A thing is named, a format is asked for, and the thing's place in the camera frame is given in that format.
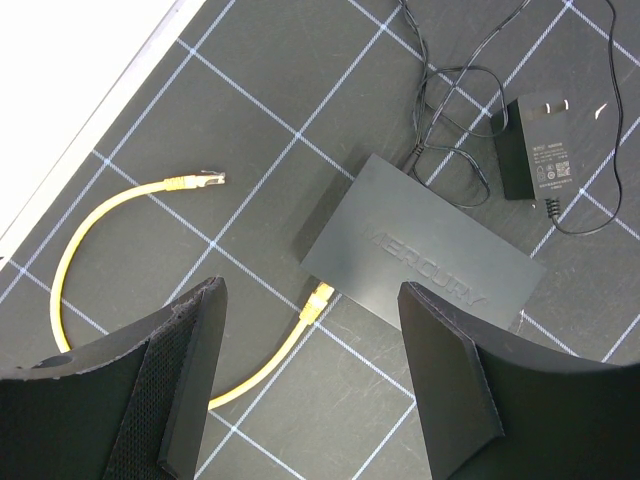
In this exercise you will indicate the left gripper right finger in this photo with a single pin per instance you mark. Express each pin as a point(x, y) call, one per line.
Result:
point(493, 405)

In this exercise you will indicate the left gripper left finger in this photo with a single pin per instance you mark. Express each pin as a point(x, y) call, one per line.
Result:
point(130, 405)

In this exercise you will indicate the black network switch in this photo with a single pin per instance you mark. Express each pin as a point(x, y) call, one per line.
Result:
point(388, 230)

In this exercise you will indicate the black grid mat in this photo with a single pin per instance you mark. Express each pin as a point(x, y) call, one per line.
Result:
point(289, 98)

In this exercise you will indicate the black power adapter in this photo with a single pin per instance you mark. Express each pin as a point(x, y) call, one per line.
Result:
point(532, 147)

